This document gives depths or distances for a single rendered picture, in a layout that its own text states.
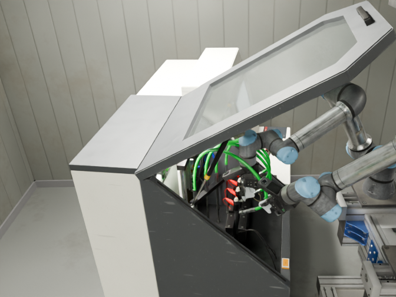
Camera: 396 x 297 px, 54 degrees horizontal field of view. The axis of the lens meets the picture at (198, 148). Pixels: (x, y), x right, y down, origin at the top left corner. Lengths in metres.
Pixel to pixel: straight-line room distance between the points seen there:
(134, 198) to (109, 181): 0.11
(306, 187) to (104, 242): 0.89
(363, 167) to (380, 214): 0.71
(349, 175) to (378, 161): 0.11
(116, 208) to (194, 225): 0.32
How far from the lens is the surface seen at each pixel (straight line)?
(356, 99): 1.75
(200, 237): 1.59
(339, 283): 2.78
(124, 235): 1.70
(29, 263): 3.53
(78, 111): 3.79
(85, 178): 1.58
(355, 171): 1.52
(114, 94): 3.61
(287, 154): 1.60
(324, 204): 1.46
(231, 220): 1.98
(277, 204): 1.58
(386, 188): 2.11
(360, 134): 2.04
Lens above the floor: 2.27
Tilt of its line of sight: 30 degrees down
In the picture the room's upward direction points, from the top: 4 degrees counter-clockwise
